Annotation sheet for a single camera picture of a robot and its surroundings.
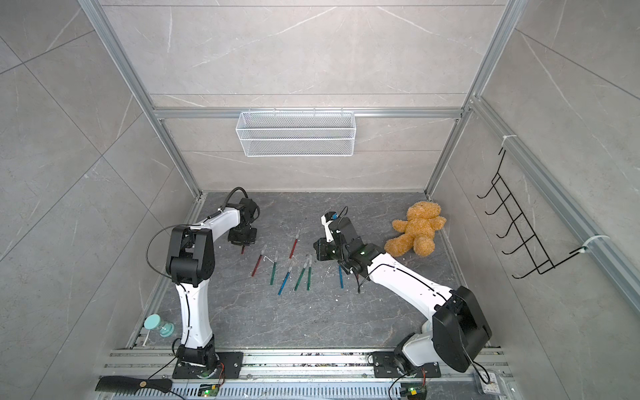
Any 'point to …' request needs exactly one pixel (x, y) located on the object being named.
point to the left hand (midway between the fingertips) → (248, 240)
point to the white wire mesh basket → (297, 133)
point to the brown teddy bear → (423, 219)
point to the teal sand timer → (153, 321)
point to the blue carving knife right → (340, 271)
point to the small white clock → (492, 387)
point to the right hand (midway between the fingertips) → (317, 245)
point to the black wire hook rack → (530, 243)
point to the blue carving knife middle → (287, 276)
